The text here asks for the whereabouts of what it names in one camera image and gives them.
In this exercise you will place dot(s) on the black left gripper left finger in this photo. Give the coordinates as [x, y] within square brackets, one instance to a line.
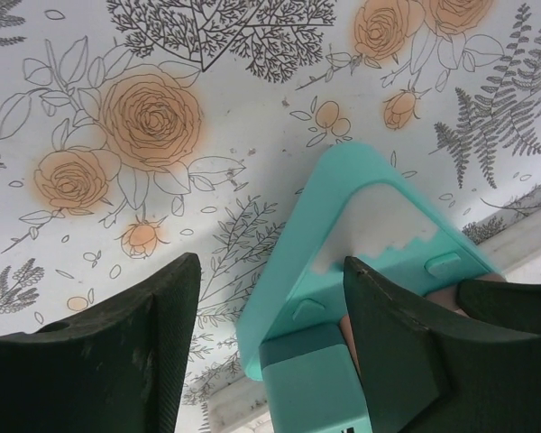
[72, 383]

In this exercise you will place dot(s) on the teal triangular power socket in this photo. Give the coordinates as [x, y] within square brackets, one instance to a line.
[342, 180]

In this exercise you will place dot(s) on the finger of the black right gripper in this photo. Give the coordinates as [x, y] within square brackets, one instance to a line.
[514, 304]

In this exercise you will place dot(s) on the white power strip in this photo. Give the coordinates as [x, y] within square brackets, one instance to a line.
[234, 406]

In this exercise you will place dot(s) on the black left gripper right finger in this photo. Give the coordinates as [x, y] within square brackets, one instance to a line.
[433, 383]

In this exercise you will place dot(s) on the floral table cover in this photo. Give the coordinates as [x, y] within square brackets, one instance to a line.
[252, 113]

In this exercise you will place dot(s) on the dark teal plug adapter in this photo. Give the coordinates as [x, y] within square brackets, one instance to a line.
[311, 388]

